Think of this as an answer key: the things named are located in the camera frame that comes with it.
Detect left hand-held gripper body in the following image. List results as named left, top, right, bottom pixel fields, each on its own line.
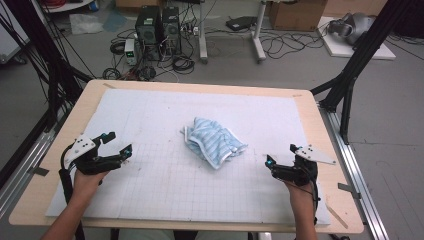
left=63, top=133, right=124, bottom=176

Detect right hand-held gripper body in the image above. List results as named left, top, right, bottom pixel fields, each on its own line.
left=271, top=143, right=337, bottom=187

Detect blue striped towel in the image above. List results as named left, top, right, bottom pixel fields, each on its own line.
left=181, top=116, right=249, bottom=170

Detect person's right hand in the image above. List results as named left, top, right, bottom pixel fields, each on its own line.
left=284, top=179, right=316, bottom=205

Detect person's left hand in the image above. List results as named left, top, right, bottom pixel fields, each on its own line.
left=73, top=168, right=110, bottom=201

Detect white grid mat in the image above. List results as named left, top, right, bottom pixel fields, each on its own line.
left=45, top=88, right=332, bottom=226

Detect black tape piece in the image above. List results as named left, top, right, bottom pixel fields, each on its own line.
left=337, top=182, right=362, bottom=200
left=27, top=166, right=50, bottom=177

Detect thin wooden stick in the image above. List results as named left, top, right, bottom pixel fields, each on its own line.
left=324, top=199, right=350, bottom=230

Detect small white power supply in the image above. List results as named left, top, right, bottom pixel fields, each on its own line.
left=123, top=38, right=138, bottom=66

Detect white floor board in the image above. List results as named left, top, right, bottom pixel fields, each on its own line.
left=315, top=16, right=397, bottom=61

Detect large black computer tower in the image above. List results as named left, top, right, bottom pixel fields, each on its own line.
left=134, top=5, right=163, bottom=62

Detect clear plastic bag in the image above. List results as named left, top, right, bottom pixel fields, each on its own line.
left=68, top=12, right=105, bottom=36

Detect white desk leg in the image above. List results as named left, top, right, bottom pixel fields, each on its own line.
left=197, top=0, right=210, bottom=65
left=251, top=0, right=268, bottom=63

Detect slim black computer tower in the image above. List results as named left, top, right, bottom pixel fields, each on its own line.
left=161, top=6, right=183, bottom=56

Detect large cardboard box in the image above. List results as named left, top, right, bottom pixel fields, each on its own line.
left=267, top=0, right=328, bottom=32

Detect grey headset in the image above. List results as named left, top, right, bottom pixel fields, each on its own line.
left=327, top=12, right=377, bottom=46

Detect flat cardboard box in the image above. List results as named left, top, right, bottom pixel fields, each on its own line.
left=115, top=0, right=162, bottom=10

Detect black flat device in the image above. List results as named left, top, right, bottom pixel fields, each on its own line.
left=225, top=15, right=258, bottom=32

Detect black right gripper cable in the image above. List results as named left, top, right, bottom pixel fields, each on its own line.
left=309, top=178, right=322, bottom=226

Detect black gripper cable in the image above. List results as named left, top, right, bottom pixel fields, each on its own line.
left=58, top=144, right=86, bottom=240
left=309, top=178, right=322, bottom=226

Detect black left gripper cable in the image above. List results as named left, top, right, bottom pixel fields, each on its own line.
left=58, top=144, right=86, bottom=240

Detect aluminium rail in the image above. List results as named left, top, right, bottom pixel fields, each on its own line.
left=0, top=128, right=58, bottom=219
left=319, top=105, right=390, bottom=240

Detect black floor cable coil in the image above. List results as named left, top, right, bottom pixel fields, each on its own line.
left=172, top=54, right=196, bottom=75
left=102, top=67, right=122, bottom=81

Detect loose black floor cables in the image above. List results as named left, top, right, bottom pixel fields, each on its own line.
left=259, top=30, right=327, bottom=60

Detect black metal frame post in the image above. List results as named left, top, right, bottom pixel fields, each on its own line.
left=0, top=0, right=95, bottom=134
left=309, top=0, right=418, bottom=145

